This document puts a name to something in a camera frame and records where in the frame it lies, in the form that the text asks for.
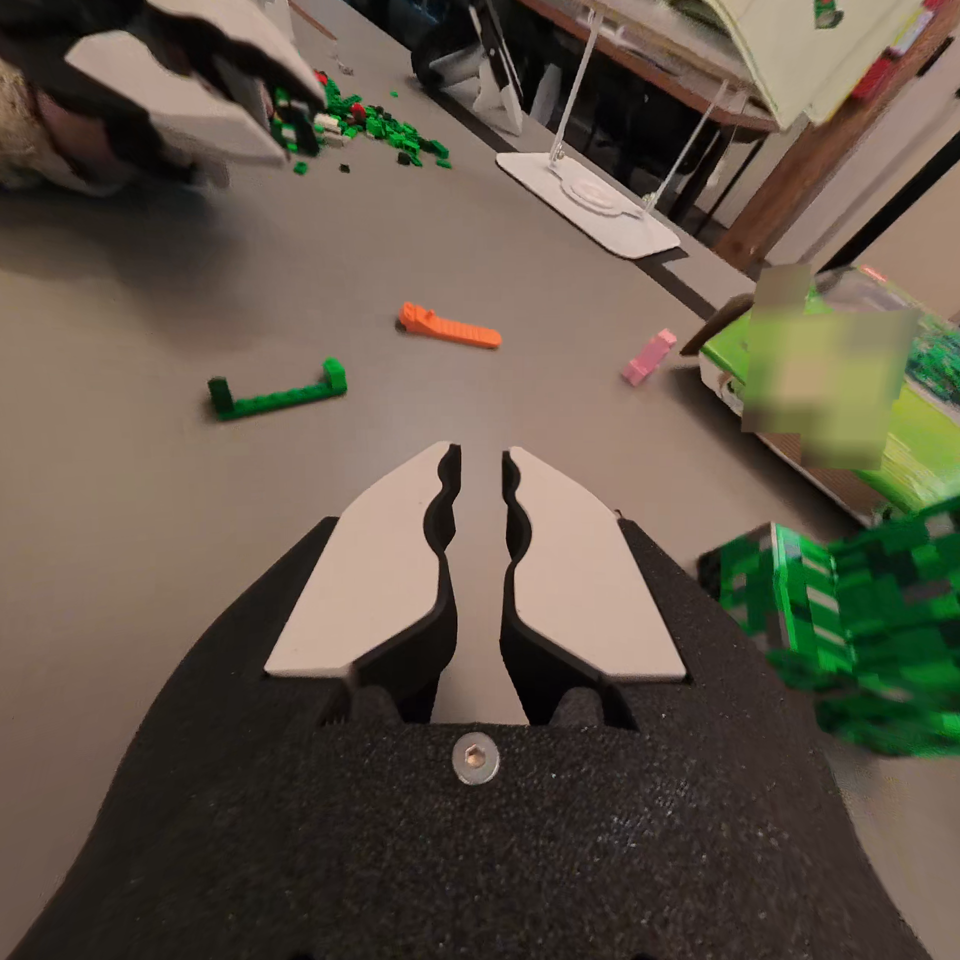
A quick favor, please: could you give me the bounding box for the long wooden workbench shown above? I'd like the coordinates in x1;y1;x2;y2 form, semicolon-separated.
517;0;781;136

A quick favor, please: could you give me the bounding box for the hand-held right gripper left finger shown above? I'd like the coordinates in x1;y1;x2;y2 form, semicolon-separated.
264;441;462;684

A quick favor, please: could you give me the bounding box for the narrow green lego plate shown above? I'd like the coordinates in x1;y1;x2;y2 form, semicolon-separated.
225;381;333;420

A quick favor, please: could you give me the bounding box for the black metal pole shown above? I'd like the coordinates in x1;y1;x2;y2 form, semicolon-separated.
819;131;960;273

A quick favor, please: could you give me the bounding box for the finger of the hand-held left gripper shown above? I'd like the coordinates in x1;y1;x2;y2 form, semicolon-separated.
150;0;329;111
64;28;291;169

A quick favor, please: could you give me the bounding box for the wooden post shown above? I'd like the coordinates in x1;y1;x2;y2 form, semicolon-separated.
712;0;960;273

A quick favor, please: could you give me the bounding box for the orange brick separator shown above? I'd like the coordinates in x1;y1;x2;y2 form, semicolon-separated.
397;301;504;351

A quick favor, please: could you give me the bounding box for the green pixelated lego model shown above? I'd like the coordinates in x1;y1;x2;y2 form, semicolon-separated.
696;498;960;759

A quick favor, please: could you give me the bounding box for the pile of lego pieces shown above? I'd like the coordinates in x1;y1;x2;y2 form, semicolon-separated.
288;69;455;178

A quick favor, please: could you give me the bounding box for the pink lego pig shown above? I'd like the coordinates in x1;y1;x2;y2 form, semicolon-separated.
621;328;679;387

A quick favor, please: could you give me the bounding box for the green lego box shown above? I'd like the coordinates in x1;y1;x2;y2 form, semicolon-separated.
678;266;960;528

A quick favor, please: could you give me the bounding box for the person's left forearm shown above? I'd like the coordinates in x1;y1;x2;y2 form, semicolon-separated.
0;60;99;198

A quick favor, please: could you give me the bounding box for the white rounded mat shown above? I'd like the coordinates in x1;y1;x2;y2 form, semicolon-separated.
495;150;682;261

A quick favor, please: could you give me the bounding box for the black office chair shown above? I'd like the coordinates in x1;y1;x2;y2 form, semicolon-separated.
411;0;526;138

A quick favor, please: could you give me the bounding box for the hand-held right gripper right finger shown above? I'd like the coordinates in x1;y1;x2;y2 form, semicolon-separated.
500;446;690;686

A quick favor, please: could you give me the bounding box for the lego instruction booklet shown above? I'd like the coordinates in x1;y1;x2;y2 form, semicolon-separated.
667;0;935;130

